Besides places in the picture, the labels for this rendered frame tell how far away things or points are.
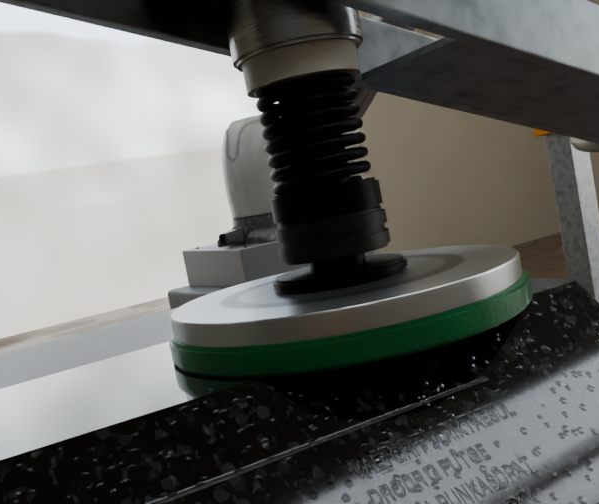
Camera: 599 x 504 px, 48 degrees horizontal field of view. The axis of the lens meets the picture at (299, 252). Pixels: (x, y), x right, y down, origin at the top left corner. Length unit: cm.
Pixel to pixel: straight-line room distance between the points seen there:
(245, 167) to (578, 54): 103
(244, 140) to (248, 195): 12
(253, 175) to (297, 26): 106
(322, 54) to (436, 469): 23
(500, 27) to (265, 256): 97
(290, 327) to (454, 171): 698
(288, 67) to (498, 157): 741
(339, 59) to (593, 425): 24
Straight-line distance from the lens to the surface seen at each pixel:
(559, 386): 38
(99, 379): 41
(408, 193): 684
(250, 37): 39
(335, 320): 31
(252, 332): 33
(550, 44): 48
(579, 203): 203
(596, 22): 52
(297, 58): 39
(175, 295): 157
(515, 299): 36
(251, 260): 133
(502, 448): 34
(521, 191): 798
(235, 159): 145
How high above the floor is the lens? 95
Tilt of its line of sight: 4 degrees down
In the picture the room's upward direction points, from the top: 11 degrees counter-clockwise
